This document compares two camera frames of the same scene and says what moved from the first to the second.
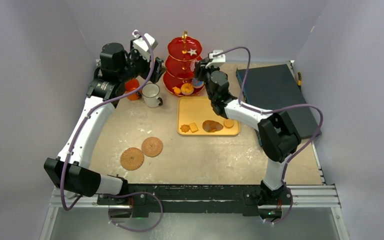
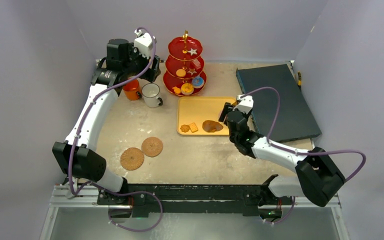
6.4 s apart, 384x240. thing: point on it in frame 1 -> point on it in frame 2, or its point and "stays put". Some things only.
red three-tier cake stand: (182, 50) stays put
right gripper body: (201, 71) -> (230, 110)
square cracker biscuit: (193, 127) stays put
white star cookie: (192, 52) stays put
